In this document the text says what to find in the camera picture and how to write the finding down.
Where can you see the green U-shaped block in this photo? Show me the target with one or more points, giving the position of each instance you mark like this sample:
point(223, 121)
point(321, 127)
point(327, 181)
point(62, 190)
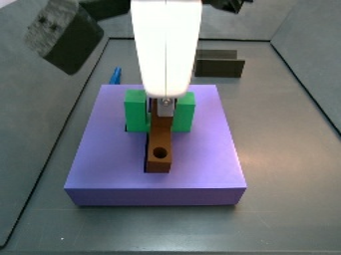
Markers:
point(137, 117)

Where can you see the dark grey U-shaped block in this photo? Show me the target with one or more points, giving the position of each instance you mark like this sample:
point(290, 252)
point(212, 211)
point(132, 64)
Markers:
point(218, 63)

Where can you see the blue peg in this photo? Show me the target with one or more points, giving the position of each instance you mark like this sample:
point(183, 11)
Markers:
point(116, 76)

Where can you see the purple base board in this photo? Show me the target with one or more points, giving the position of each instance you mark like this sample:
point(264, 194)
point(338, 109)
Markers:
point(107, 174)

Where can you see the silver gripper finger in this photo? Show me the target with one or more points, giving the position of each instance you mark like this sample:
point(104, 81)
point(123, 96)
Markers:
point(164, 108)

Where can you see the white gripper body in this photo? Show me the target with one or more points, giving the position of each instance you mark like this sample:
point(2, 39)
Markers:
point(165, 28)

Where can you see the brown T-shaped block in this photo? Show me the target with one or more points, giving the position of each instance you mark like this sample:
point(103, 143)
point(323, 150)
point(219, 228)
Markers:
point(159, 142)

